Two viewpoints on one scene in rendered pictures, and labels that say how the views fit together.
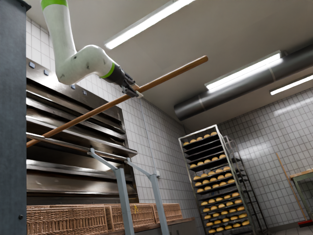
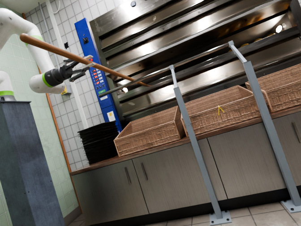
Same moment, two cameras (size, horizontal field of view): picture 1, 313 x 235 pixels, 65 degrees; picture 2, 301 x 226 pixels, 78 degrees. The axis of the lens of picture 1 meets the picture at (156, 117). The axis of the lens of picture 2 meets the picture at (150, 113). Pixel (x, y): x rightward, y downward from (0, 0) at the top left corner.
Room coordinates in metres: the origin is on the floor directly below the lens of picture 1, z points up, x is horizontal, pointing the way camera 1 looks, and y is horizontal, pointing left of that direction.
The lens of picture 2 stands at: (1.23, -0.96, 0.77)
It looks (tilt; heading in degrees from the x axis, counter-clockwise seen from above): 3 degrees up; 83
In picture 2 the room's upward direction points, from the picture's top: 18 degrees counter-clockwise
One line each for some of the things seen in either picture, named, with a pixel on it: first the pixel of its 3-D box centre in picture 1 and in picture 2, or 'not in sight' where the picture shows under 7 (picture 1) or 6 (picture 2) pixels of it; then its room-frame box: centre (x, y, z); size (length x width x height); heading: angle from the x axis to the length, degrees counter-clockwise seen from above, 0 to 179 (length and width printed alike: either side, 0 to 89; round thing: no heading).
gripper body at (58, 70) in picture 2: (119, 78); (65, 72); (0.96, 0.12, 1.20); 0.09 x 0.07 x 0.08; 158
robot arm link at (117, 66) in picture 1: (109, 72); (55, 77); (0.89, 0.15, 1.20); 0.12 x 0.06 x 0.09; 68
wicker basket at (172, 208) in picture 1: (146, 211); (294, 83); (2.50, 0.31, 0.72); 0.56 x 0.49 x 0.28; 157
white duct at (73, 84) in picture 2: not in sight; (74, 88); (0.72, 1.30, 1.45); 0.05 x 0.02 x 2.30; 158
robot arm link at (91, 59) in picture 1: (93, 61); (42, 83); (0.80, 0.19, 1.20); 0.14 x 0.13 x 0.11; 158
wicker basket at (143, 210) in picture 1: (107, 215); (215, 108); (1.94, 0.54, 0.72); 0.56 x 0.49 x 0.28; 158
